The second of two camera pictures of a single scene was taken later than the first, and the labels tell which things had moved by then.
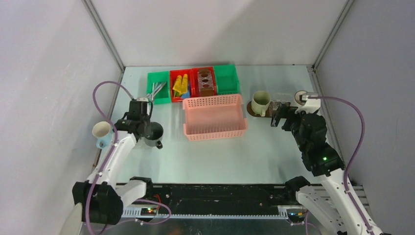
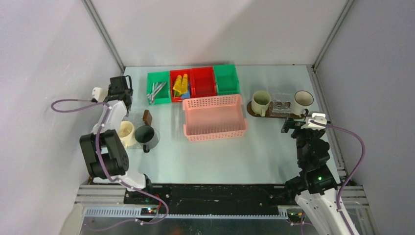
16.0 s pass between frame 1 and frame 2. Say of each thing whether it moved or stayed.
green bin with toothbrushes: stayed
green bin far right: stayed
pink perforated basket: stayed
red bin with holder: stayed
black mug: moved
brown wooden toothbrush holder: moved
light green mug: stayed
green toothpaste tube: stayed
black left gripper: moved
